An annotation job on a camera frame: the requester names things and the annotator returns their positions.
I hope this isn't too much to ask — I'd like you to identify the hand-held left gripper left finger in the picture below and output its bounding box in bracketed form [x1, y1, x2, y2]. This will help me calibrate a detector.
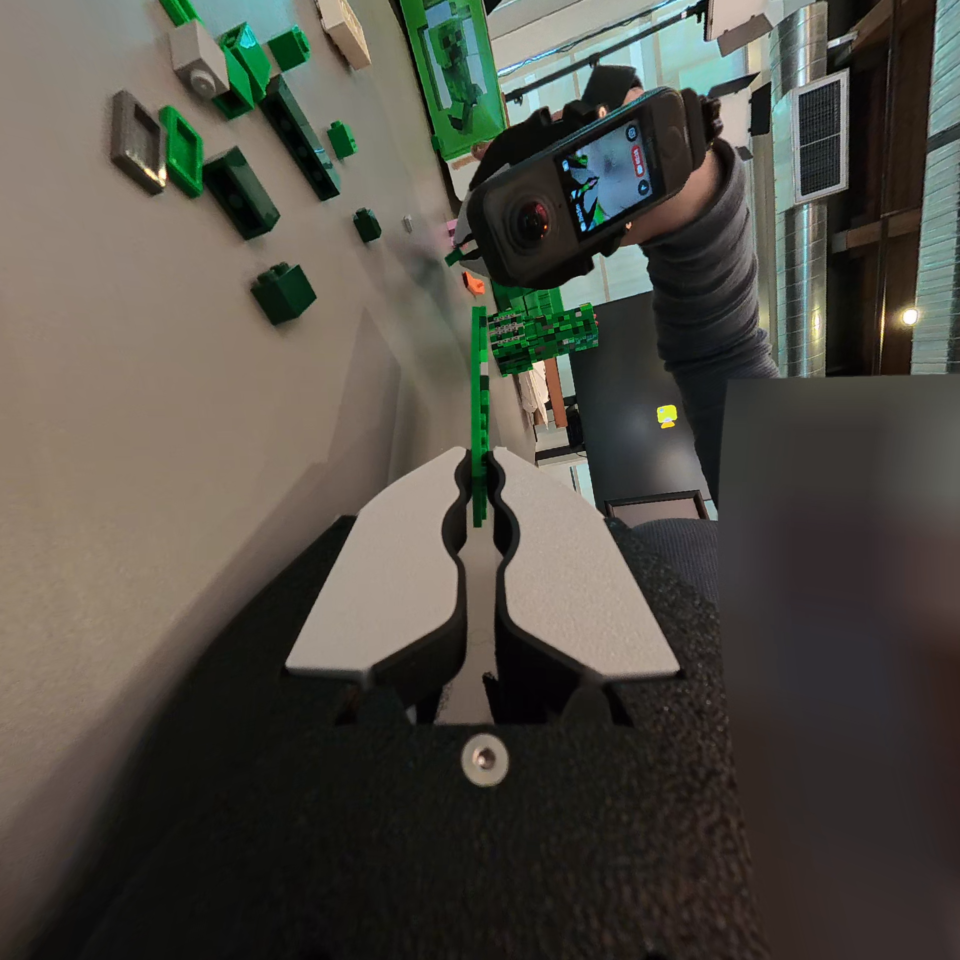
[285, 446, 471, 689]

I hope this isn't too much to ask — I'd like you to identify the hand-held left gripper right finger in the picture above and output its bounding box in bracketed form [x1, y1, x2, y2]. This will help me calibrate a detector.
[486, 446, 684, 689]

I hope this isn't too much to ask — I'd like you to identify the pixel-patterned green brick block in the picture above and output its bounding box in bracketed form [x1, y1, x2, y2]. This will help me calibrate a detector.
[487, 302, 606, 378]

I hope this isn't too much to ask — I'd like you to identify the green brick plate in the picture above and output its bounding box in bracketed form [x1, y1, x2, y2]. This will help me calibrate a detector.
[468, 303, 493, 528]

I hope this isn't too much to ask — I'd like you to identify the person's right forearm grey sleeve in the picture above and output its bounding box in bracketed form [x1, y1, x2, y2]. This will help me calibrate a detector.
[643, 142, 783, 511]

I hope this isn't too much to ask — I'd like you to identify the grey desk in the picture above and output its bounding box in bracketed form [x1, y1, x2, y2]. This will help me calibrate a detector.
[0, 0, 543, 960]

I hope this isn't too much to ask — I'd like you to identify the person's right hand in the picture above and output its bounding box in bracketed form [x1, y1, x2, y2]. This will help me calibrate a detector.
[624, 142, 730, 247]

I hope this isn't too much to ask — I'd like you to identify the green toy set box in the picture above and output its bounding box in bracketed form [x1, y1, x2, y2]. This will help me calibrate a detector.
[398, 0, 509, 161]

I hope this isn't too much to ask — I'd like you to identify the black monitor screen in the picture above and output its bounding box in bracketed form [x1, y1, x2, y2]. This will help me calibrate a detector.
[568, 291, 723, 520]

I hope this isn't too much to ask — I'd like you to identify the long dark green brick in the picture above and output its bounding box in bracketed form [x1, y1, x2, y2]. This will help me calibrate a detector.
[258, 73, 343, 203]

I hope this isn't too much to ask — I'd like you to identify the dark green square brick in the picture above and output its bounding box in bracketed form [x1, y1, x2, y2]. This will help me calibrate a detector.
[250, 262, 318, 327]

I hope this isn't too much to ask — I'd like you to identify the dark green rectangular brick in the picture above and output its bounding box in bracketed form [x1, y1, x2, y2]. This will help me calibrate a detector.
[201, 145, 282, 242]

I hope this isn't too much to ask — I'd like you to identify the beige brick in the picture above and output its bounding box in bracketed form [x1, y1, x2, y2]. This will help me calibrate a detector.
[315, 0, 373, 70]

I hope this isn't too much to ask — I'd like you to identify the bright green square brick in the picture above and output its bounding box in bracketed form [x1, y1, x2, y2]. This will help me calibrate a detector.
[267, 26, 312, 73]

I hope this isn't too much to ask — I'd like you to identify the green sloped brick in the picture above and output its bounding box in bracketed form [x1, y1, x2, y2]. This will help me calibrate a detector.
[213, 21, 272, 122]

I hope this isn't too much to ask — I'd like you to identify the light grey studded brick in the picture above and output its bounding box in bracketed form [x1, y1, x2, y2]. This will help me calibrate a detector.
[168, 20, 230, 99]

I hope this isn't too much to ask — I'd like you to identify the silver ventilation duct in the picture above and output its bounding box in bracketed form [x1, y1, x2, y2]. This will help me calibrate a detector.
[766, 0, 835, 378]

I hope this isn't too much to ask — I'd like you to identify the white wall vent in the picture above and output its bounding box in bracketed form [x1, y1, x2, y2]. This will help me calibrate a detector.
[792, 69, 852, 205]

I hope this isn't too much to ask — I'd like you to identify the bright green frame tile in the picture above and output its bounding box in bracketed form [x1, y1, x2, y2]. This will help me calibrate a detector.
[158, 105, 206, 201]

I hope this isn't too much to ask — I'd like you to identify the grey square frame tile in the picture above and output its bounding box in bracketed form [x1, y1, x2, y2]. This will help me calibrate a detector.
[111, 90, 168, 197]

